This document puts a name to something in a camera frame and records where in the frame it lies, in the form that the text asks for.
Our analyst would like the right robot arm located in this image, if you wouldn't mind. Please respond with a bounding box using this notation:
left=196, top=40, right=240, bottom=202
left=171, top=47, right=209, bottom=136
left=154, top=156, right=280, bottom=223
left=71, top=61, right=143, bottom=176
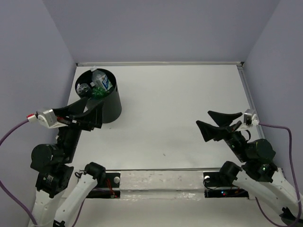
left=196, top=109, right=303, bottom=227

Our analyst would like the black cylindrical bin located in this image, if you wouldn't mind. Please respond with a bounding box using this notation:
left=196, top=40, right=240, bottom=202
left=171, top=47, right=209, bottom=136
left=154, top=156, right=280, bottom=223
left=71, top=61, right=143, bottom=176
left=74, top=68, right=122, bottom=123

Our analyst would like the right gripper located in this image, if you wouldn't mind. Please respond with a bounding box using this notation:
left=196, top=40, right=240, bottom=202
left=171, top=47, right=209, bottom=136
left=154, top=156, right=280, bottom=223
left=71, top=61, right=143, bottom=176
left=195, top=109, right=249, bottom=162

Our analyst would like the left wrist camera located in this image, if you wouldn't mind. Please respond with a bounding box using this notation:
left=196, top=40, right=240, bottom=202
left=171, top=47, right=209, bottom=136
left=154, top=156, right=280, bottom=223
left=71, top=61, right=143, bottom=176
left=27, top=108, right=66, bottom=129

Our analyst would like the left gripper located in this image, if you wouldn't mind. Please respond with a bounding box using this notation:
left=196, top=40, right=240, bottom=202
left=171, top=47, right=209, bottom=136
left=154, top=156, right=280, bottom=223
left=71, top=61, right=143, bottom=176
left=56, top=95, right=107, bottom=160

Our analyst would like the water bottle white green label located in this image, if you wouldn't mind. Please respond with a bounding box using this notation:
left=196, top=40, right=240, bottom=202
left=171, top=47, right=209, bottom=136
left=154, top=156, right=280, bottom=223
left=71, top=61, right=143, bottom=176
left=90, top=66, right=112, bottom=91

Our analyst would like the green plastic bottle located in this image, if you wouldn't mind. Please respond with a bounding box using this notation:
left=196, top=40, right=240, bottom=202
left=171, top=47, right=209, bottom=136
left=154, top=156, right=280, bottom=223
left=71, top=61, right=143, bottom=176
left=92, top=87, right=108, bottom=99

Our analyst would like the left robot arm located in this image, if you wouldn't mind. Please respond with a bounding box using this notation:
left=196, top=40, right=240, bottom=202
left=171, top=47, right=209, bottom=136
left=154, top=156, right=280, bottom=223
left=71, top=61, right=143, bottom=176
left=28, top=97, right=106, bottom=227

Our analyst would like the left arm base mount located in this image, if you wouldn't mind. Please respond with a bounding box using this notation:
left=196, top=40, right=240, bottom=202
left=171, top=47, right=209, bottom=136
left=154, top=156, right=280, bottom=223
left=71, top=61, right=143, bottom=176
left=74, top=165, right=120, bottom=199

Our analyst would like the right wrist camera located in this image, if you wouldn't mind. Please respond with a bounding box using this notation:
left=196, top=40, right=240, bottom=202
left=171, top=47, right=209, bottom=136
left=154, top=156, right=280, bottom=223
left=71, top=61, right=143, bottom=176
left=237, top=109, right=259, bottom=131

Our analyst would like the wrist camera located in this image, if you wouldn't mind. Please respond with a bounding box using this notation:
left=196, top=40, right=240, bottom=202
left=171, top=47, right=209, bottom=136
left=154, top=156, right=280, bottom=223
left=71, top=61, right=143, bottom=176
left=237, top=109, right=259, bottom=131
left=27, top=108, right=66, bottom=129

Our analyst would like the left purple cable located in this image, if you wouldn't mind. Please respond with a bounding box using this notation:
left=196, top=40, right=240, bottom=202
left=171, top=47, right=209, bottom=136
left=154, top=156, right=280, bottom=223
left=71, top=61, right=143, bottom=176
left=0, top=119, right=83, bottom=227

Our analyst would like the clear bottle blue label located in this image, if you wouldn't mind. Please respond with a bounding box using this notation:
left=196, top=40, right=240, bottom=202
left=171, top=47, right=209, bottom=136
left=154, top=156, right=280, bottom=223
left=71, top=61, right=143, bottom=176
left=76, top=83, right=92, bottom=98

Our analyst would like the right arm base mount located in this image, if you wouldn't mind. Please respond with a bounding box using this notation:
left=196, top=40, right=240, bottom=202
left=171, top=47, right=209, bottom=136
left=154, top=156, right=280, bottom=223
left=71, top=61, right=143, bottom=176
left=203, top=172, right=249, bottom=199

